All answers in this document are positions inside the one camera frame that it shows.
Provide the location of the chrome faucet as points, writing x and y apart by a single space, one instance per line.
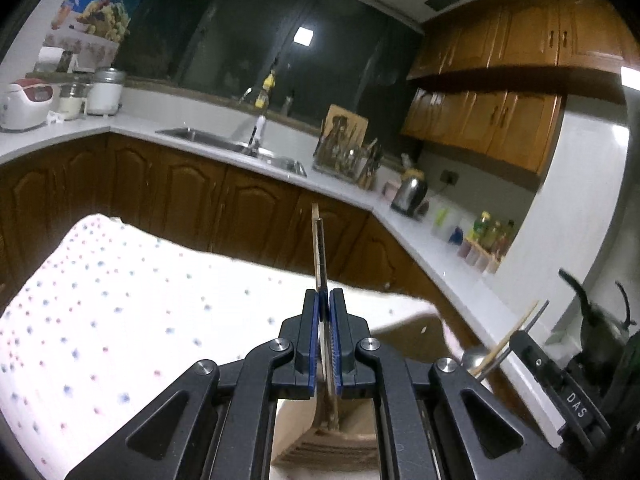
245 95

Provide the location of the knife block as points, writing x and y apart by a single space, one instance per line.
370 170

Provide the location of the black wok with lid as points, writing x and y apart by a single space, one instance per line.
600 320

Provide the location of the floral white tablecloth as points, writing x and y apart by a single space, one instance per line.
125 320

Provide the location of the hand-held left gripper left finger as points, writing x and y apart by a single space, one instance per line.
312 345

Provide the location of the fruit beach wall poster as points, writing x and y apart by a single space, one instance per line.
100 10

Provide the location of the wooden utensil holder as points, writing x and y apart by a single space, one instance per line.
320 240

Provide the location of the steel kitchen sink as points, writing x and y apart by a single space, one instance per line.
225 145

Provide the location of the white tap filter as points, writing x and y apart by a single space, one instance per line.
257 132

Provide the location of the dark small bottle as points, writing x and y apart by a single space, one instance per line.
287 105

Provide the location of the steel electric kettle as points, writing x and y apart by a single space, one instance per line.
409 192

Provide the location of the white steel-lid cooker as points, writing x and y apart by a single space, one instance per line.
106 91

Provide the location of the dark kitchen window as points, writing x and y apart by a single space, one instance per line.
260 35

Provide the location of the condiment bottles group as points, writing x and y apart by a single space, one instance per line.
482 227

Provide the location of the yellow dish soap bottle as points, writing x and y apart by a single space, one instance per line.
266 90

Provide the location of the wooden upper cabinets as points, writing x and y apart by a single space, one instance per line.
500 85

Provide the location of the small wall socket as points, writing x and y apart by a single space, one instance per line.
450 178

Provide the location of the white red rice cooker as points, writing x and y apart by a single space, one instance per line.
25 105

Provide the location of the paper towel roll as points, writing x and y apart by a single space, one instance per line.
49 60

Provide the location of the small white jar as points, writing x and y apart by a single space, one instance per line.
74 102

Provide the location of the wooden chopstick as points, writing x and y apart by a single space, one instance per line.
510 337

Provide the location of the grey metal chopstick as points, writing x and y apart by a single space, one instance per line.
535 317

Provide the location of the clear plastic containers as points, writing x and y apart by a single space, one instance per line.
441 224

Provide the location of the wooden cabinets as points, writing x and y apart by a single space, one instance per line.
500 85
200 200

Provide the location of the ceiling air vent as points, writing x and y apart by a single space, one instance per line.
441 0

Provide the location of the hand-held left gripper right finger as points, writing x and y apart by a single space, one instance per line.
335 345

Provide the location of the wooden lower cabinets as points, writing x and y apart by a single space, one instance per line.
200 200

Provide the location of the wooden cutting board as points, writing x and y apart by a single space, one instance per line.
345 125

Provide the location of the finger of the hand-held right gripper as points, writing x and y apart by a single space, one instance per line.
525 350

